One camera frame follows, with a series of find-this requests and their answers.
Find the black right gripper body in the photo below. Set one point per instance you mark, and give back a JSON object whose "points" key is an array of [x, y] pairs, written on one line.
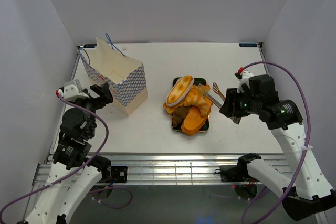
{"points": [[249, 103]]}

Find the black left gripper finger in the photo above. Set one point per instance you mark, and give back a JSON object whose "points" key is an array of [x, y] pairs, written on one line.
{"points": [[102, 90], [105, 98]]}

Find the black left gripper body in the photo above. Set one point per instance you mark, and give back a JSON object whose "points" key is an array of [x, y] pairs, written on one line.
{"points": [[88, 103]]}

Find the blue checkered paper bag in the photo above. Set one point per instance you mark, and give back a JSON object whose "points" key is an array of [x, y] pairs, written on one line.
{"points": [[125, 76]]}

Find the metal tongs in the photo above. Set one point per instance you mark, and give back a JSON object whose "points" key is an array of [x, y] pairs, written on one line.
{"points": [[217, 91]]}

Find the golden croissant front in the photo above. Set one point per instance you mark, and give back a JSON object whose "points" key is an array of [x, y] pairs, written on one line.
{"points": [[200, 102]]}

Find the golden croissant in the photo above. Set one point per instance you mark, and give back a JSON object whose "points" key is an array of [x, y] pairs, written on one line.
{"points": [[195, 91], [200, 102]]}

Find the golden croissant back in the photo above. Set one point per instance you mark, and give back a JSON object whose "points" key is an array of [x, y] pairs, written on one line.
{"points": [[195, 91]]}

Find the long cream-filled bread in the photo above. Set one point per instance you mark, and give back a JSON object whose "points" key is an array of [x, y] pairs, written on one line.
{"points": [[179, 90]]}

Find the brown chocolate croissant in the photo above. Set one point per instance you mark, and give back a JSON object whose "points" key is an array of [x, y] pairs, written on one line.
{"points": [[179, 115]]}

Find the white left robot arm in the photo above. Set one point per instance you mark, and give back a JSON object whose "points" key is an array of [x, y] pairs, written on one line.
{"points": [[72, 173]]}

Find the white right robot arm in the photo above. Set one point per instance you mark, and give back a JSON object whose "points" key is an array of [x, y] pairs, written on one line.
{"points": [[310, 193]]}

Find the large orange flat bread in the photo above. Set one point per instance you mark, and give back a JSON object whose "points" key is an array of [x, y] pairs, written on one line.
{"points": [[193, 121]]}

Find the twisted orange bread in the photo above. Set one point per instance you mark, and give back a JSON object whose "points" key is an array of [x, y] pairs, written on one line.
{"points": [[169, 109]]}

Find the black gold-rimmed tray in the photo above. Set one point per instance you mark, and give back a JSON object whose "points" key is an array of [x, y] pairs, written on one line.
{"points": [[205, 126]]}

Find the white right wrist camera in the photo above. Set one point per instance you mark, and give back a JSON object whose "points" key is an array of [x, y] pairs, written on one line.
{"points": [[243, 77]]}

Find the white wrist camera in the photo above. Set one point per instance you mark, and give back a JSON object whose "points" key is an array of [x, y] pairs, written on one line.
{"points": [[243, 77], [71, 91]]}

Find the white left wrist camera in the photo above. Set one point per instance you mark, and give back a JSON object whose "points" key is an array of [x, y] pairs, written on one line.
{"points": [[71, 91]]}

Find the right black motor mount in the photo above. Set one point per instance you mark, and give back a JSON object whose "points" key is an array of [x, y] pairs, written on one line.
{"points": [[230, 174]]}

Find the black motor mount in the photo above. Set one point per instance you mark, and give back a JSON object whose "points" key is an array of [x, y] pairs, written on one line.
{"points": [[230, 174], [115, 174]]}

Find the left black motor mount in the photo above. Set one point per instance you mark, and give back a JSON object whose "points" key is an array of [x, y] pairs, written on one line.
{"points": [[115, 174]]}

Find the aluminium frame rail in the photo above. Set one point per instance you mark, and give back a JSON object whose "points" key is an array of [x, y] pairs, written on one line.
{"points": [[171, 169]]}

